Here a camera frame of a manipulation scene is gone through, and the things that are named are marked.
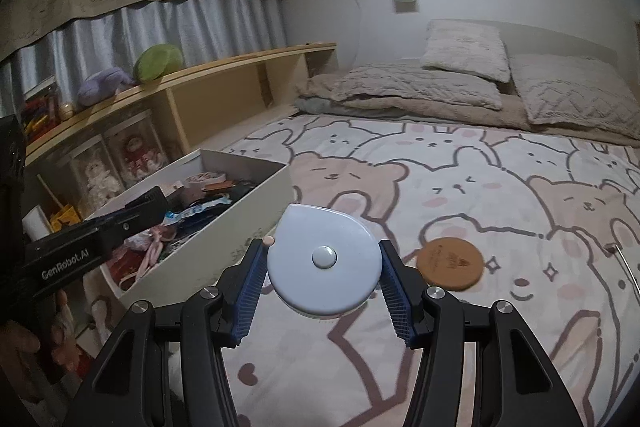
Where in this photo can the jumble of small sundries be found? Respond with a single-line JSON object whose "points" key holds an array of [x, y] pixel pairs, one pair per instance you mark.
{"points": [[165, 242]]}

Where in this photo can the beige duvet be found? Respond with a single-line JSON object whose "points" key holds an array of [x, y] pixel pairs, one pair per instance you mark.
{"points": [[450, 114]]}

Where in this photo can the long quilted beige pillow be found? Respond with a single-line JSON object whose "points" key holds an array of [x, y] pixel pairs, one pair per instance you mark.
{"points": [[415, 84]]}

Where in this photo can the white paper roll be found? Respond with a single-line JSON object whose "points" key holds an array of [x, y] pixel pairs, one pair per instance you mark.
{"points": [[36, 224]]}

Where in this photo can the round cork coaster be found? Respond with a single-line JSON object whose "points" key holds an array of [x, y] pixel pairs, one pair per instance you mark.
{"points": [[450, 267]]}

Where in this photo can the white doll display case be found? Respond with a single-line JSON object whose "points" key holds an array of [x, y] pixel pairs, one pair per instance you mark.
{"points": [[92, 177]]}

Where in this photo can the blue grey curtain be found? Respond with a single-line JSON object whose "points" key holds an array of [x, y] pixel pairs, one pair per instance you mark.
{"points": [[190, 27]]}

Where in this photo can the thin metal rod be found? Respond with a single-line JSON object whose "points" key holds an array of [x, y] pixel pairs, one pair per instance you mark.
{"points": [[625, 264]]}

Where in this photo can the small wooden egg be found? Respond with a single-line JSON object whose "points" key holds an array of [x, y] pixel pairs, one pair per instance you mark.
{"points": [[66, 109]]}

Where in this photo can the animal printed blanket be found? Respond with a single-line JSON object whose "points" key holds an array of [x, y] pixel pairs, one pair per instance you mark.
{"points": [[450, 187]]}

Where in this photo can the purple plush toy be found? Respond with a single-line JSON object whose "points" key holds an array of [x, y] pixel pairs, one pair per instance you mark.
{"points": [[102, 87]]}

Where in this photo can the yellow toy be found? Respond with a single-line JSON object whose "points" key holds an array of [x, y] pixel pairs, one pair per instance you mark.
{"points": [[64, 216]]}

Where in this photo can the white tape measure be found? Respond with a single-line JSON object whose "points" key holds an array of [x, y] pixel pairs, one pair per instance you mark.
{"points": [[310, 227]]}

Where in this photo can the green plush toy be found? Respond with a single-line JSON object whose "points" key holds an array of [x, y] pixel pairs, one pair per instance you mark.
{"points": [[157, 63]]}

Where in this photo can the fluffy cream pillow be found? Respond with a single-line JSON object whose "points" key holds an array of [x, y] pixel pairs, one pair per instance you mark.
{"points": [[465, 49]]}

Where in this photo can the red doll display case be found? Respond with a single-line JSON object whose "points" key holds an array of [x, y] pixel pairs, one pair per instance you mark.
{"points": [[135, 152]]}

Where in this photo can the wooden shelf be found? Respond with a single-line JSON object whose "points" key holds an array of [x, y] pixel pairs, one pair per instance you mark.
{"points": [[215, 97]]}

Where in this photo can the white storage box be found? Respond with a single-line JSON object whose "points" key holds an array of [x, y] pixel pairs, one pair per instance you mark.
{"points": [[240, 227]]}

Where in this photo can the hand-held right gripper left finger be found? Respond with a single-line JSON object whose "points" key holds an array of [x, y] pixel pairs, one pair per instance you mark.
{"points": [[250, 292]]}

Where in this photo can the zigzag quilted beige pillow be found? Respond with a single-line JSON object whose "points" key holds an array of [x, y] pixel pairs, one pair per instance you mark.
{"points": [[575, 92]]}

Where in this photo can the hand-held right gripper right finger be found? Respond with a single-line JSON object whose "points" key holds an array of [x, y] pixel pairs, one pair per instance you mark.
{"points": [[396, 294]]}

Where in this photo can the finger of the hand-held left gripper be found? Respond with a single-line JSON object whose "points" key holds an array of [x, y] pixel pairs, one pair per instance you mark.
{"points": [[140, 207]]}

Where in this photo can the red yellow toy box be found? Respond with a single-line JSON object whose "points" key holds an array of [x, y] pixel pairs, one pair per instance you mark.
{"points": [[40, 112]]}

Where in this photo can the person's left hand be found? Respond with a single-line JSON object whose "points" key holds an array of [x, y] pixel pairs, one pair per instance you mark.
{"points": [[17, 338]]}

